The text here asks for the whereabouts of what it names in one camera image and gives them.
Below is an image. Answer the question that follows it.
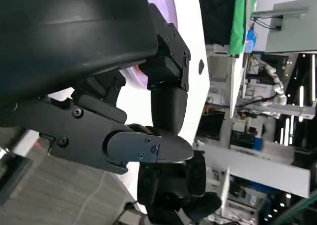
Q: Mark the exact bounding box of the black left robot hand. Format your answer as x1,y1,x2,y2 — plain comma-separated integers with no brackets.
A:
0,0,195,175

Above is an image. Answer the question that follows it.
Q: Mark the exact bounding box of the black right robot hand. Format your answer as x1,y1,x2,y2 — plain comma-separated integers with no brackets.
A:
137,149,223,225

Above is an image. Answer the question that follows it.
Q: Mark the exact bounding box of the black monitor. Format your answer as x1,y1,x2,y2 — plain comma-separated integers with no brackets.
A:
197,112,225,141

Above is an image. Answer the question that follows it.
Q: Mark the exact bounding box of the white beam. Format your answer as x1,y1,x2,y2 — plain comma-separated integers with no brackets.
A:
197,142,312,198

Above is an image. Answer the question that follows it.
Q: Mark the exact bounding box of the lilac plate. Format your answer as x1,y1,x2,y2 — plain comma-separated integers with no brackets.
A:
118,0,178,90

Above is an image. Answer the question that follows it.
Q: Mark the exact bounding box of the green cloth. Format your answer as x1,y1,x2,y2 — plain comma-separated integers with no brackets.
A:
229,0,263,57

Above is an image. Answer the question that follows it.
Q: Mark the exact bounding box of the grey desk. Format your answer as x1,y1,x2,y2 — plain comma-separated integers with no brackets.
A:
250,0,317,54

